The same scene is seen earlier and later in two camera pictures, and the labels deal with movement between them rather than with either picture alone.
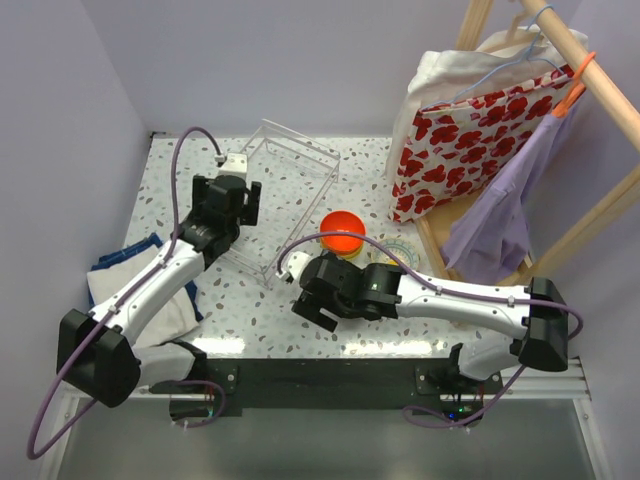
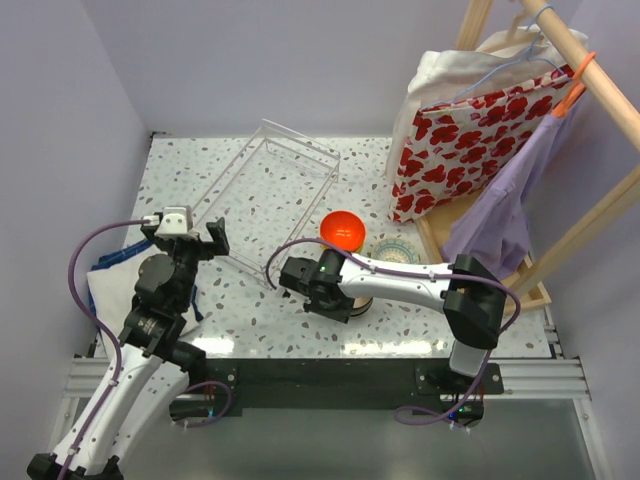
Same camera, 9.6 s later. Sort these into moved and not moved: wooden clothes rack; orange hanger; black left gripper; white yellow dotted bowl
Moved: black left gripper
Not moved: wooden clothes rack; white yellow dotted bowl; orange hanger
